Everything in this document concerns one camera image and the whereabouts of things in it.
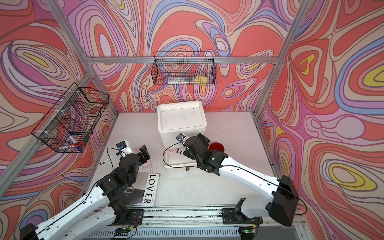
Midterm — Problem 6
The clear box in basket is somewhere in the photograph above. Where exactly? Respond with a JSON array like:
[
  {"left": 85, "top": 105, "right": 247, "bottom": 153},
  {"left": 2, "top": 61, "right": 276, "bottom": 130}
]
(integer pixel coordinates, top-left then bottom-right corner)
[{"left": 167, "top": 77, "right": 195, "bottom": 85}]

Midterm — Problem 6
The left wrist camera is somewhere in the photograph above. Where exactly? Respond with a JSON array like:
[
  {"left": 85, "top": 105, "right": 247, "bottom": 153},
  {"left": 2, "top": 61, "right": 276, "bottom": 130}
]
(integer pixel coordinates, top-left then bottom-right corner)
[{"left": 116, "top": 140, "right": 133, "bottom": 157}]

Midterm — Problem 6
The black white marker pen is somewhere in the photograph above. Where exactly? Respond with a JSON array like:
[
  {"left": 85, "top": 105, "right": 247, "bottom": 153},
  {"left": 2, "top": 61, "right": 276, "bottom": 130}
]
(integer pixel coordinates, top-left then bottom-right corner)
[{"left": 99, "top": 153, "right": 121, "bottom": 165}]

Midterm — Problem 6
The white three-drawer cabinet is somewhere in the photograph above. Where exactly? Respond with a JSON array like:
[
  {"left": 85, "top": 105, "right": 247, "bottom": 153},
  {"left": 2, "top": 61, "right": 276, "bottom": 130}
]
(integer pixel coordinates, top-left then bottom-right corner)
[{"left": 157, "top": 101, "right": 207, "bottom": 173}]

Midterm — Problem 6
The blue marker in basket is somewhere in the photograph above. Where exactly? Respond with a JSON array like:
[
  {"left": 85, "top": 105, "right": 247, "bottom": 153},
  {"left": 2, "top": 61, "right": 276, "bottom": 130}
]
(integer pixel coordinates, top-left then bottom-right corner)
[{"left": 67, "top": 134, "right": 78, "bottom": 144}]

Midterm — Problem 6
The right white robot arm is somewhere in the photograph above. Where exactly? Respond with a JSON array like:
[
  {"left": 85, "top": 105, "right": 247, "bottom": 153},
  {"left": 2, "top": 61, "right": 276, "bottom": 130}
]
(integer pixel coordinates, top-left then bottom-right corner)
[{"left": 176, "top": 133, "right": 299, "bottom": 227}]

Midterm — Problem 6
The red metal cup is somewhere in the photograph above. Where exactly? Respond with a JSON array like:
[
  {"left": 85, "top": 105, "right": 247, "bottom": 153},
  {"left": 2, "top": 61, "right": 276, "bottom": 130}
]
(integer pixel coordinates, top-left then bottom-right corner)
[{"left": 209, "top": 142, "right": 225, "bottom": 153}]

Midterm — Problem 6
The black wire basket left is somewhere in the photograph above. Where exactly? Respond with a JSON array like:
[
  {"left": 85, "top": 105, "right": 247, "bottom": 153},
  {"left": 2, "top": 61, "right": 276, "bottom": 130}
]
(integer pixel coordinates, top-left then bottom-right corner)
[{"left": 32, "top": 83, "right": 110, "bottom": 154}]

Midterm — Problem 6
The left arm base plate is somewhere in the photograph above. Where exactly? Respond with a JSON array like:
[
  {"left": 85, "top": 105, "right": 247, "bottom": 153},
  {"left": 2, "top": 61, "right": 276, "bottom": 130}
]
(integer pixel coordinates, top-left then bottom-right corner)
[{"left": 113, "top": 209, "right": 144, "bottom": 226}]

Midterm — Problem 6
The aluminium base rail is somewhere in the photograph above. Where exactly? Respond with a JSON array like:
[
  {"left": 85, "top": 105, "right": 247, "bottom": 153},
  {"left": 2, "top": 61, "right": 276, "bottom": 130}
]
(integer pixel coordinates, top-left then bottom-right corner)
[{"left": 82, "top": 206, "right": 313, "bottom": 240}]

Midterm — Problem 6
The LOVER magazine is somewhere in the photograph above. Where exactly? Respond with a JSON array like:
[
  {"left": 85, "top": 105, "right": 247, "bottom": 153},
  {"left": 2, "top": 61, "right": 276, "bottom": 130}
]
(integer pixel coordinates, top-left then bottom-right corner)
[{"left": 123, "top": 173, "right": 160, "bottom": 207}]

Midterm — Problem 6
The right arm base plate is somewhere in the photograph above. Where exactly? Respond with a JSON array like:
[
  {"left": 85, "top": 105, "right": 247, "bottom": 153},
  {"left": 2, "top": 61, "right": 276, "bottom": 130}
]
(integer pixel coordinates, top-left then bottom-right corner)
[{"left": 219, "top": 209, "right": 263, "bottom": 226}]

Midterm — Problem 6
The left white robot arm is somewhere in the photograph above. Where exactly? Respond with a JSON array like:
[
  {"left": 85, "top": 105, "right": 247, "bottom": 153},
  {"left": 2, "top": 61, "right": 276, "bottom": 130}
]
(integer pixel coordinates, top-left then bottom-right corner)
[{"left": 20, "top": 145, "right": 150, "bottom": 240}]

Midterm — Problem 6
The red marker in basket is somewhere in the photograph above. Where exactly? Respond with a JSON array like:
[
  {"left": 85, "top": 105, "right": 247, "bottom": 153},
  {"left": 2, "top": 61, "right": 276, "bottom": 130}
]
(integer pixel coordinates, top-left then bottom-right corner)
[{"left": 69, "top": 143, "right": 84, "bottom": 152}]

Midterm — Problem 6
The black wire basket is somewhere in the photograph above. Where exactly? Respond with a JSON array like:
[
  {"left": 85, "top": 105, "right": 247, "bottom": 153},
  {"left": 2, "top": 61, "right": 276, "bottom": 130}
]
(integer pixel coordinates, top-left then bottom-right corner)
[
  {"left": 151, "top": 51, "right": 217, "bottom": 86},
  {"left": 32, "top": 83, "right": 110, "bottom": 154}
]

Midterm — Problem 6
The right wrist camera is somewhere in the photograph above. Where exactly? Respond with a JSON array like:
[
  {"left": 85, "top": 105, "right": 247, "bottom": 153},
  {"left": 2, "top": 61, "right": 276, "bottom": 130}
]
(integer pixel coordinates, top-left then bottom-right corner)
[{"left": 176, "top": 133, "right": 189, "bottom": 143}]

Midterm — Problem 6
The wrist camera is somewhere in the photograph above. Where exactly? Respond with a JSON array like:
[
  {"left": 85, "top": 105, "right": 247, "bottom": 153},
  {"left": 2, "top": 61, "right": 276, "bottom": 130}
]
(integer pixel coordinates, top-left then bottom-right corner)
[
  {"left": 176, "top": 133, "right": 189, "bottom": 143},
  {"left": 116, "top": 140, "right": 133, "bottom": 157}
]

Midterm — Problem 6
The pink umbrella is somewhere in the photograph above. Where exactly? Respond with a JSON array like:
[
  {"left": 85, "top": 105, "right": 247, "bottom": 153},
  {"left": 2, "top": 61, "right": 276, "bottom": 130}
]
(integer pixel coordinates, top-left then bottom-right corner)
[
  {"left": 136, "top": 145, "right": 151, "bottom": 166},
  {"left": 168, "top": 148, "right": 186, "bottom": 155}
]

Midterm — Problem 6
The black wire basket back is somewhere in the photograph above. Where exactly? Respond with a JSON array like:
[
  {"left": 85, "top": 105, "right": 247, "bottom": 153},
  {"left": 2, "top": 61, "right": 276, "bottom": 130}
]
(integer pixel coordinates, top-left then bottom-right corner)
[{"left": 151, "top": 51, "right": 217, "bottom": 86}]

